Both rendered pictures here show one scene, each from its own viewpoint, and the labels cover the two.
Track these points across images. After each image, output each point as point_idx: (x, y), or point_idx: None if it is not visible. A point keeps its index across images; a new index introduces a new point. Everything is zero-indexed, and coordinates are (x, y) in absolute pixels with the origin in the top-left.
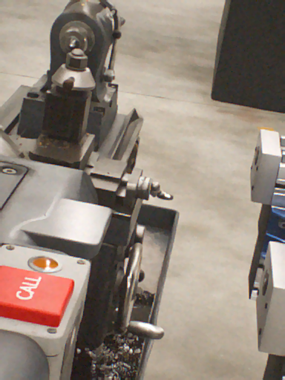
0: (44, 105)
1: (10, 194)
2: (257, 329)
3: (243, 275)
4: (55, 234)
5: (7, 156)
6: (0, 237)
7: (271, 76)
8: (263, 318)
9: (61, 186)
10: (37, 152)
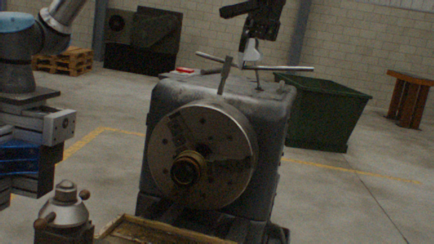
0: (93, 237)
1: (185, 79)
2: (67, 138)
3: None
4: (175, 74)
5: (183, 84)
6: (188, 75)
7: None
8: (73, 126)
9: (170, 77)
10: (106, 243)
